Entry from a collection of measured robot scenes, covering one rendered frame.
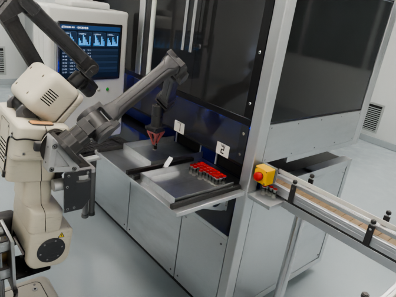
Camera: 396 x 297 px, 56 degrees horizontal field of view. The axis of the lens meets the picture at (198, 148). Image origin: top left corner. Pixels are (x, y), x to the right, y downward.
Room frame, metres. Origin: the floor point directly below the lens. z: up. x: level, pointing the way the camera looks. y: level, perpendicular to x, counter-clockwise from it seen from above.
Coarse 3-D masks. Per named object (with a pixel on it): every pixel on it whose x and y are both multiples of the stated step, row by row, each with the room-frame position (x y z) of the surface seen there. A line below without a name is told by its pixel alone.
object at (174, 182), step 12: (168, 168) 1.62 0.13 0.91; (180, 168) 1.68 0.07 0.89; (144, 180) 1.50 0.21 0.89; (156, 180) 1.53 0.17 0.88; (168, 180) 1.55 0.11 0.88; (180, 180) 1.57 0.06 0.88; (192, 180) 1.58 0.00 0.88; (204, 180) 1.60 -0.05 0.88; (168, 192) 1.37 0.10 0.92; (180, 192) 1.45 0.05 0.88; (192, 192) 1.47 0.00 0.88; (204, 192) 1.44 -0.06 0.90
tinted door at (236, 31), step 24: (216, 0) 1.84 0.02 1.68; (240, 0) 1.73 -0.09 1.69; (264, 0) 1.64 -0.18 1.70; (216, 24) 1.82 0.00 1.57; (240, 24) 1.71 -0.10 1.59; (216, 48) 1.80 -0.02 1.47; (240, 48) 1.70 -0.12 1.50; (216, 72) 1.79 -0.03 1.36; (240, 72) 1.68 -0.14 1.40; (216, 96) 1.77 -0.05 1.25; (240, 96) 1.66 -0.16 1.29
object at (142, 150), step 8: (128, 144) 1.86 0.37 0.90; (136, 144) 1.89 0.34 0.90; (144, 144) 1.93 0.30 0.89; (152, 144) 1.96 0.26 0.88; (160, 144) 1.98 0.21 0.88; (168, 144) 2.00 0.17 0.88; (176, 144) 2.02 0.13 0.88; (128, 152) 1.80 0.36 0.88; (136, 152) 1.75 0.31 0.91; (144, 152) 1.84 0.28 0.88; (152, 152) 1.85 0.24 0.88; (160, 152) 1.87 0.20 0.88; (168, 152) 1.89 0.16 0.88; (176, 152) 1.90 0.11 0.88; (184, 152) 1.92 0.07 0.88; (192, 152) 1.94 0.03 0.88; (200, 152) 1.88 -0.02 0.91; (144, 160) 1.69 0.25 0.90; (152, 160) 1.75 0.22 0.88; (160, 160) 1.69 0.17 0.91
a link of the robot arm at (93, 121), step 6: (90, 114) 1.14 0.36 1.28; (96, 114) 1.14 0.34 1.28; (102, 114) 1.17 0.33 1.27; (84, 120) 1.11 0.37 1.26; (90, 120) 1.13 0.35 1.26; (96, 120) 1.13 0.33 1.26; (102, 120) 1.14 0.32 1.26; (84, 126) 1.10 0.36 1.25; (90, 126) 1.11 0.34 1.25; (96, 126) 1.12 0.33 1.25; (84, 132) 1.10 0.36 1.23; (90, 132) 1.10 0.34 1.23
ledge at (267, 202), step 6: (258, 192) 1.57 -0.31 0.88; (252, 198) 1.52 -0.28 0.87; (258, 198) 1.51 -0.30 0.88; (264, 198) 1.52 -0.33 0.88; (270, 198) 1.53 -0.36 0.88; (276, 198) 1.54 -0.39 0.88; (264, 204) 1.47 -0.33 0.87; (270, 204) 1.47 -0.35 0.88; (276, 204) 1.48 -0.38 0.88; (282, 204) 1.51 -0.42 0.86
